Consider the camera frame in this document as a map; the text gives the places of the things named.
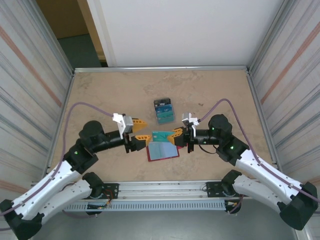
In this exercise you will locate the teal chip card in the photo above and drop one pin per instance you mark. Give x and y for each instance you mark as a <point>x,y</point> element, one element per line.
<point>160,136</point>

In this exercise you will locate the red card holder wallet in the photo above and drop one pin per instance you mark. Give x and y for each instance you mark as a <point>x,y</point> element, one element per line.
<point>162,152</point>

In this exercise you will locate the black Vip card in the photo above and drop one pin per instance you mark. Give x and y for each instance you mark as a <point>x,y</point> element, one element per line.
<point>162,103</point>

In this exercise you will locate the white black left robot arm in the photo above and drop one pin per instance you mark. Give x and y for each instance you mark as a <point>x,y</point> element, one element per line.
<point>50,190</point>

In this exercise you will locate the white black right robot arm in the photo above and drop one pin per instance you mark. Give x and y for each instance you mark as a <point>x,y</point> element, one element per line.
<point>262,172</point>

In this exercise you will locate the clear acrylic card stand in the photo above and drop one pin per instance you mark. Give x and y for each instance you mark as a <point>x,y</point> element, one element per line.
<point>166,121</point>

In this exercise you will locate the green VIP card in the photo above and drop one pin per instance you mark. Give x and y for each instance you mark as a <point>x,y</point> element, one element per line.
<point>166,118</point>

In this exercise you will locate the blue VIP card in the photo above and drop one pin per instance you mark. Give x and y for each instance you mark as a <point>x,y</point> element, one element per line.
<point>163,109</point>

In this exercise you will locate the grey metal shelf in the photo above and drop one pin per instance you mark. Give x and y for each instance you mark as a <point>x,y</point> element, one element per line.
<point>160,225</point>

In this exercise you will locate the translucent corrugated side panel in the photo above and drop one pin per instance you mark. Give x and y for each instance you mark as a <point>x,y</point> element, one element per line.
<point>25,75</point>
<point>295,75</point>

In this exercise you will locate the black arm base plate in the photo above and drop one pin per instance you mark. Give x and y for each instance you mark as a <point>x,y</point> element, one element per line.
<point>212,186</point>
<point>112,187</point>

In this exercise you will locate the aluminium table side rail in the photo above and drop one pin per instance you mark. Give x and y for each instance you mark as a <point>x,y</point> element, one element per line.
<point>66,100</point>
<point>257,100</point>

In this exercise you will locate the aluminium table end rail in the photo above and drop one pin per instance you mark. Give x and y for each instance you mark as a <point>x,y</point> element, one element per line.
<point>160,68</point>

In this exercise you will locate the wooden door frame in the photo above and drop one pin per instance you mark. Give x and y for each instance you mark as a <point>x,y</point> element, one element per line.
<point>96,37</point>

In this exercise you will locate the aluminium frame post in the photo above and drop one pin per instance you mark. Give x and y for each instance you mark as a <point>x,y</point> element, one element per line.
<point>52,37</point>
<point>269,37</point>

